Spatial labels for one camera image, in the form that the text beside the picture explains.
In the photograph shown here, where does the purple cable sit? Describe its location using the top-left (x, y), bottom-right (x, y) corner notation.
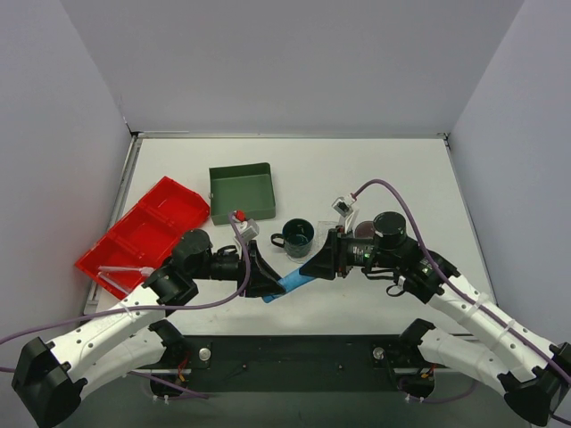
top-left (0, 210), bottom-right (251, 400)
top-left (352, 178), bottom-right (571, 424)

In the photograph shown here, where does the grey mug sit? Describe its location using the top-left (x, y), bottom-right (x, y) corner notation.
top-left (354, 221), bottom-right (375, 239)

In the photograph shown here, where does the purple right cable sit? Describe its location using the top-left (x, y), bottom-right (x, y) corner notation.
top-left (352, 178), bottom-right (571, 424)

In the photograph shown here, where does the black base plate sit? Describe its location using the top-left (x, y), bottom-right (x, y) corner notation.
top-left (141, 334), bottom-right (431, 397)

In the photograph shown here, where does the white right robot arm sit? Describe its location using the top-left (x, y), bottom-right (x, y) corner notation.
top-left (300, 211), bottom-right (570, 426)

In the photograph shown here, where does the dark green mug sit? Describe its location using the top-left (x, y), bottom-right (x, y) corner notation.
top-left (270, 218), bottom-right (315, 259)

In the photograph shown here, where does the blue toothpaste tube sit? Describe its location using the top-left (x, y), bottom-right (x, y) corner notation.
top-left (262, 269), bottom-right (315, 303)

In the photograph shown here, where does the red plastic organizer box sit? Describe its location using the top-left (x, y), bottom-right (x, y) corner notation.
top-left (75, 177), bottom-right (211, 300)

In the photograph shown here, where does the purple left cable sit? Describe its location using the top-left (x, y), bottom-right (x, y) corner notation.
top-left (0, 210), bottom-right (251, 400)

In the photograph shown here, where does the clear textured acrylic holder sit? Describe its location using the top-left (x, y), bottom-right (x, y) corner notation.
top-left (317, 220), bottom-right (338, 234)

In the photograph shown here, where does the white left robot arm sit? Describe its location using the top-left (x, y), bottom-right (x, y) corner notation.
top-left (12, 229), bottom-right (286, 427)

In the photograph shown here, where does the green plastic tray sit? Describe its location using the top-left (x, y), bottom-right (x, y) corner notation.
top-left (209, 162), bottom-right (277, 226)

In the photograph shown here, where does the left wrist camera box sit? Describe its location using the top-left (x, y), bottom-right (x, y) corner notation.
top-left (233, 210), bottom-right (260, 243)

